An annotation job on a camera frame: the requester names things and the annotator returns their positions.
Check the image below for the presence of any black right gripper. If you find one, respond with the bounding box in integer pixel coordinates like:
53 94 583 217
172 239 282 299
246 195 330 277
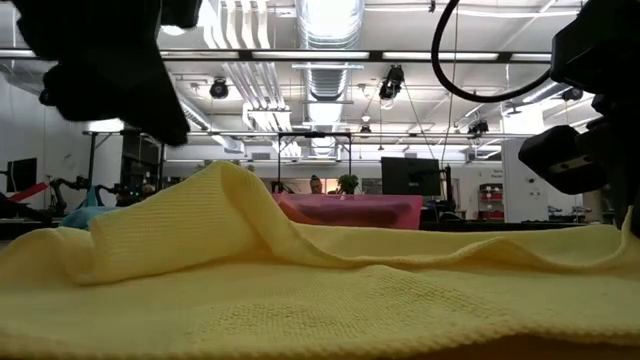
587 92 640 239

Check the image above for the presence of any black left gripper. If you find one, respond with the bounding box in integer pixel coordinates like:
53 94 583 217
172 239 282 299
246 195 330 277
38 48 191 147

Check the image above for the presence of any blue microfiber towel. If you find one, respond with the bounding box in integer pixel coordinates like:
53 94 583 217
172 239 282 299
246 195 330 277
58 206 121 231

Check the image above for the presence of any yellow microfiber towel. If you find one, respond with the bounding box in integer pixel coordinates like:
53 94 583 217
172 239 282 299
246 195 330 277
0 160 640 360

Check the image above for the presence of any white square pillar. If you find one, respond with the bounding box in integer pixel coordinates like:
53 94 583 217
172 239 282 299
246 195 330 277
501 137 549 224

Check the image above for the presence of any shelf with red bins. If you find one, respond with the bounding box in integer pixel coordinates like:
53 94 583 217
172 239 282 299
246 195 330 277
477 182 505 221

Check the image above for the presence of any black monitor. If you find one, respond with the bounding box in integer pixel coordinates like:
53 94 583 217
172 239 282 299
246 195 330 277
5 157 39 194
380 156 443 197

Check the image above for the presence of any red strip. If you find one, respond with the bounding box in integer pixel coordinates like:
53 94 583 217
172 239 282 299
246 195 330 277
7 181 51 204

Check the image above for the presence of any small leafy potted plant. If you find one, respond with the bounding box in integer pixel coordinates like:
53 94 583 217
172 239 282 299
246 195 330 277
336 173 361 196

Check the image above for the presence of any pink plastic bin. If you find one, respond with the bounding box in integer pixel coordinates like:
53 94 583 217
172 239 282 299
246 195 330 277
272 193 425 231

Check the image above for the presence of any black station frame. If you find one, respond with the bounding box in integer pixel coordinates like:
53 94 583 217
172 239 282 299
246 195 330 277
276 130 354 196
82 128 167 191

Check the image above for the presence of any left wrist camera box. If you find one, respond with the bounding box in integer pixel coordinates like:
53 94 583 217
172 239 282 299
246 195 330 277
159 0 204 30

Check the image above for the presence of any black hanging camera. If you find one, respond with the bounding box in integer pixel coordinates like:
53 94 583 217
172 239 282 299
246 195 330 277
467 118 490 139
378 63 406 101

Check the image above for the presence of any silver ventilation duct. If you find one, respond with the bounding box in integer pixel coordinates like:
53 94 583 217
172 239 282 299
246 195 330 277
293 0 367 161

